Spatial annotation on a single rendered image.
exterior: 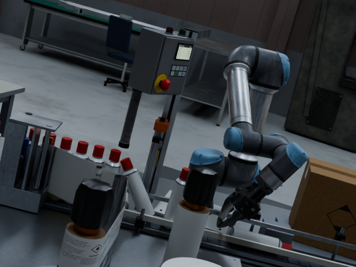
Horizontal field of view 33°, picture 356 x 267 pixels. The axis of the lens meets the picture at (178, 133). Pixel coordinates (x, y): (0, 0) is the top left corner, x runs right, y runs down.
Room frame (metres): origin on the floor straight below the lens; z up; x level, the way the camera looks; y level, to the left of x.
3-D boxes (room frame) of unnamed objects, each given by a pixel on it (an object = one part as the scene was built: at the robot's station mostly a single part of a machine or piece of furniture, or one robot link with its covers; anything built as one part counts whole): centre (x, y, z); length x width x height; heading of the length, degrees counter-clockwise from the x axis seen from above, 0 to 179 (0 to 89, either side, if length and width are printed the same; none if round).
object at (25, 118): (1.73, 0.41, 1.14); 0.14 x 0.11 x 0.01; 93
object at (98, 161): (1.83, 0.23, 0.98); 0.05 x 0.05 x 0.20
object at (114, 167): (1.84, 0.17, 0.98); 0.05 x 0.05 x 0.20
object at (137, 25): (9.86, 1.54, 0.48); 2.63 x 0.99 x 0.95; 81
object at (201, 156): (2.20, -0.14, 1.01); 0.13 x 0.12 x 0.14; 103
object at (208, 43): (9.00, -0.30, 0.54); 2.12 x 0.80 x 1.09; 171
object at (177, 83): (1.92, 0.11, 1.38); 0.17 x 0.10 x 0.19; 148
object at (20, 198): (1.73, 0.41, 1.01); 0.14 x 0.13 x 0.26; 93
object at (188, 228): (1.57, -0.10, 1.03); 0.09 x 0.09 x 0.30
